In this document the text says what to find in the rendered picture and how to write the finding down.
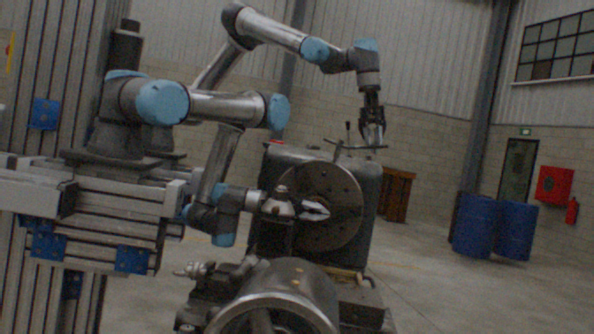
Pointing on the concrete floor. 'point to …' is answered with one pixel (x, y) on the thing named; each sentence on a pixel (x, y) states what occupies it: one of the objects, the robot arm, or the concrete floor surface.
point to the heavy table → (395, 193)
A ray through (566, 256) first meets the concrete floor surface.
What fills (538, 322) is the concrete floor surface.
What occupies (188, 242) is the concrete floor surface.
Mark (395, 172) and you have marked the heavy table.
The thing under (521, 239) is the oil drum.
